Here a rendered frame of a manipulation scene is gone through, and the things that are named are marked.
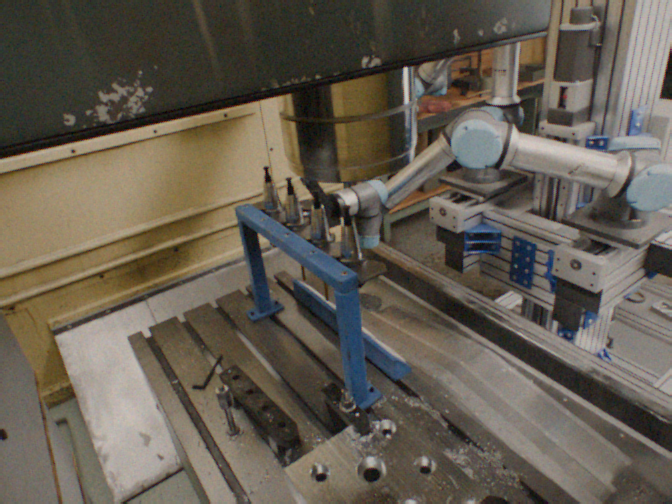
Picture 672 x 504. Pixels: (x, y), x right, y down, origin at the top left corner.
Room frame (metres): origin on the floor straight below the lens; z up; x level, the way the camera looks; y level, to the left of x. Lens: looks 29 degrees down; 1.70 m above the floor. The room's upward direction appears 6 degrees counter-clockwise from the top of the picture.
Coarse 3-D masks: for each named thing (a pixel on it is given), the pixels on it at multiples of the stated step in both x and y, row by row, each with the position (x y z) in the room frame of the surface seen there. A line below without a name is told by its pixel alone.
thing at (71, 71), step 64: (0, 0) 0.31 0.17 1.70; (64, 0) 0.32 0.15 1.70; (128, 0) 0.34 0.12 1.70; (192, 0) 0.36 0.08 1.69; (256, 0) 0.39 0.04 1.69; (320, 0) 0.42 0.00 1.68; (384, 0) 0.45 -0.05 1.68; (448, 0) 0.49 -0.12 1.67; (512, 0) 0.54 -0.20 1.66; (0, 64) 0.30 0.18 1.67; (64, 64) 0.32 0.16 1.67; (128, 64) 0.34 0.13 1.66; (192, 64) 0.36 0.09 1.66; (256, 64) 0.38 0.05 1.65; (320, 64) 0.41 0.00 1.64; (384, 64) 0.45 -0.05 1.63; (0, 128) 0.29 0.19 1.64; (64, 128) 0.31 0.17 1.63; (128, 128) 0.33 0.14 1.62
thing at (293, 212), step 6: (288, 198) 1.00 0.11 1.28; (294, 198) 1.00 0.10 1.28; (288, 204) 1.00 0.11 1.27; (294, 204) 1.00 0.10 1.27; (288, 210) 1.00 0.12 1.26; (294, 210) 1.00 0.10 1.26; (300, 210) 1.01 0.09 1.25; (288, 216) 1.00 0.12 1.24; (294, 216) 0.99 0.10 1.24; (300, 216) 1.00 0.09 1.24; (288, 222) 1.00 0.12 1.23; (294, 222) 0.99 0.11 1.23; (300, 222) 1.00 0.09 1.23
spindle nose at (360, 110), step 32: (288, 96) 0.53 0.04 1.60; (320, 96) 0.50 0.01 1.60; (352, 96) 0.50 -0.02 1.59; (384, 96) 0.51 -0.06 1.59; (288, 128) 0.53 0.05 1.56; (320, 128) 0.50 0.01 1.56; (352, 128) 0.50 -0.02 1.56; (384, 128) 0.50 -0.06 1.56; (288, 160) 0.56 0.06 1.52; (320, 160) 0.50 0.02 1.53; (352, 160) 0.50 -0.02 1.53; (384, 160) 0.50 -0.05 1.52
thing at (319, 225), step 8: (312, 208) 0.92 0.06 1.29; (320, 208) 0.91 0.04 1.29; (312, 216) 0.91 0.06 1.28; (320, 216) 0.91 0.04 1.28; (312, 224) 0.91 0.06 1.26; (320, 224) 0.90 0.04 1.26; (312, 232) 0.91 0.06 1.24; (320, 232) 0.90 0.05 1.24; (328, 232) 0.91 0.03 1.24; (320, 240) 0.90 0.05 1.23
